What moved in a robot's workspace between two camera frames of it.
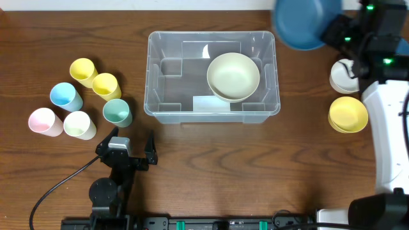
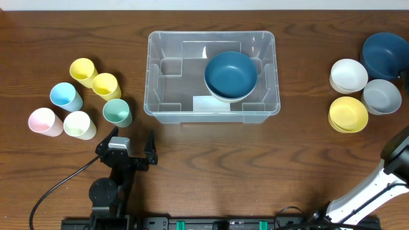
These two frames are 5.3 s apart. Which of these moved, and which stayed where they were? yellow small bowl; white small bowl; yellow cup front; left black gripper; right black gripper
Moved: right black gripper
Stayed: yellow cup front; yellow small bowl; left black gripper; white small bowl
